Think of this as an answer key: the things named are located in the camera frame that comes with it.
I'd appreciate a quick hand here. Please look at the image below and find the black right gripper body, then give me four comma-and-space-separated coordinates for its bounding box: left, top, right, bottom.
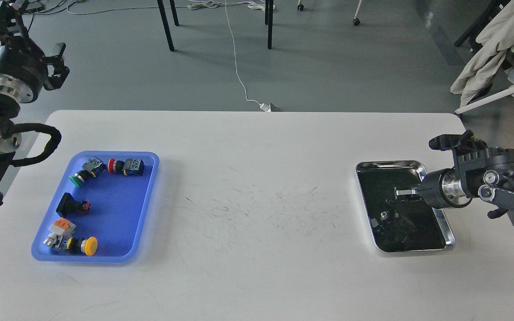
416, 169, 472, 209

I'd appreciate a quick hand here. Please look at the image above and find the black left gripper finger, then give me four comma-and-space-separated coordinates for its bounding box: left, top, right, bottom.
0, 0, 30, 49
43, 43, 70, 91

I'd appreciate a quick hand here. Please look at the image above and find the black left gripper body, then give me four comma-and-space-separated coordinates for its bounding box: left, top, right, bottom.
0, 45, 48, 103

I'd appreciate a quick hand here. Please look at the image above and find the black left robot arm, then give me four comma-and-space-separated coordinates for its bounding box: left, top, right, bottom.
0, 0, 70, 206

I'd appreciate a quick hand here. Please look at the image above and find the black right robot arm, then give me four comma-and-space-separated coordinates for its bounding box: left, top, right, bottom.
394, 130, 514, 219

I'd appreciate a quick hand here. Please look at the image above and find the silver metal tray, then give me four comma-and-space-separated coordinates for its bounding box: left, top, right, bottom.
355, 160, 456, 255

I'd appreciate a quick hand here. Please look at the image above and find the black table leg left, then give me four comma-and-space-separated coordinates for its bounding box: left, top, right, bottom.
156, 0, 180, 52

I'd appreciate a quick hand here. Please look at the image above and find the black table leg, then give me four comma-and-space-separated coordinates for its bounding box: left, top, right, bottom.
156, 0, 180, 52
265, 0, 274, 49

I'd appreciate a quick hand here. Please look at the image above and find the blue plastic tray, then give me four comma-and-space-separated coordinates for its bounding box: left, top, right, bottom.
31, 150, 159, 264

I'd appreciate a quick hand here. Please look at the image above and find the orange white contact block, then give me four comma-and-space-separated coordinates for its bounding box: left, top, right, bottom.
49, 218, 77, 237

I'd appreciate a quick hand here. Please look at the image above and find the white power adapter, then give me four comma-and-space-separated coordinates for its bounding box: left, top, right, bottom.
259, 103, 280, 112

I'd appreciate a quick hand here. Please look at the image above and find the beige cloth on chair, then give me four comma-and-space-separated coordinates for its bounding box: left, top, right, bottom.
450, 0, 514, 107

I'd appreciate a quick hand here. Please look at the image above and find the black table leg right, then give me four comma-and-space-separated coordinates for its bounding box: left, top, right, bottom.
265, 0, 274, 49

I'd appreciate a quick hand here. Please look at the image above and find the black floor cable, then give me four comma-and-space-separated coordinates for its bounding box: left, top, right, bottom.
16, 0, 79, 16

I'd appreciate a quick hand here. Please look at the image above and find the green push button switch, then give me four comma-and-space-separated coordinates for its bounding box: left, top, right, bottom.
69, 157, 106, 188

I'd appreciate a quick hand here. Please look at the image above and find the red push button switch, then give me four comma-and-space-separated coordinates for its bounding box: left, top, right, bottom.
107, 158, 145, 176

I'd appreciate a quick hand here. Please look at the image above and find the black selector switch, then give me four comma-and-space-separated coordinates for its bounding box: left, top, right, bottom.
56, 193, 91, 218

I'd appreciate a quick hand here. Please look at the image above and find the yellow push button switch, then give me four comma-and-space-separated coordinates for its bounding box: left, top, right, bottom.
43, 236, 98, 256

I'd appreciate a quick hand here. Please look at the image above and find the white floor cable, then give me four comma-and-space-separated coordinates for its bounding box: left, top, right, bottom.
224, 0, 262, 107

